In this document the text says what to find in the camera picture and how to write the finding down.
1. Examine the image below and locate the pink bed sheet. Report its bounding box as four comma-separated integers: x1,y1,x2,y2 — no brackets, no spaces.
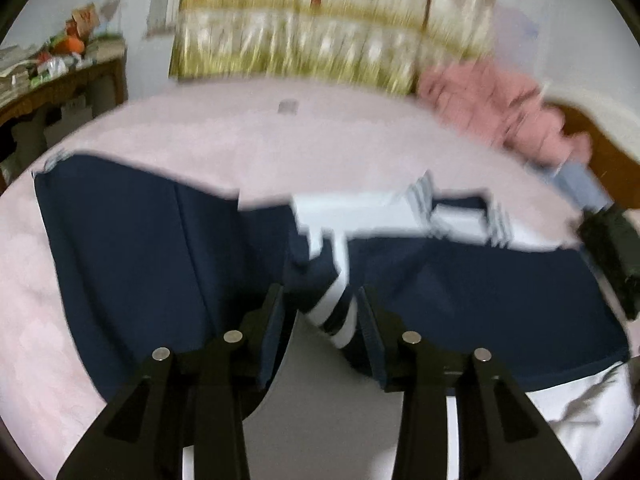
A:
1,79,577,479

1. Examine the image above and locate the pink crumpled quilt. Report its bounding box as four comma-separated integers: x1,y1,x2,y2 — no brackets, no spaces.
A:
416,61,592,167

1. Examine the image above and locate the stack of papers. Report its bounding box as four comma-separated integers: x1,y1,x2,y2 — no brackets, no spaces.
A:
0,46,38,106

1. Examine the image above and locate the folded black garment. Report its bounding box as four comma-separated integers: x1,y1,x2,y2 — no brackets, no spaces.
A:
577,205,640,320

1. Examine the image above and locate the light blue pillow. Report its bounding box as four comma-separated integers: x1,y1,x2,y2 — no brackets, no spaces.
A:
542,162,614,211

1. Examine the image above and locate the brown white headboard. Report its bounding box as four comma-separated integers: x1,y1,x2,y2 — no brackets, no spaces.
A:
544,84,639,210

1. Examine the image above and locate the tree pattern curtain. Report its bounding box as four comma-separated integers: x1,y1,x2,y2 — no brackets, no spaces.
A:
169,0,495,96

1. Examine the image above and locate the white navy varsity jacket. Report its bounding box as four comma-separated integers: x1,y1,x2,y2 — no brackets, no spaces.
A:
35,154,639,479

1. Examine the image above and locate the dark wooden side table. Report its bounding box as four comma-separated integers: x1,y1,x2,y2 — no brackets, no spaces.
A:
1,55,128,162

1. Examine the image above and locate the orange plush toy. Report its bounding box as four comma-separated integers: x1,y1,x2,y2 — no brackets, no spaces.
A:
49,3,100,55

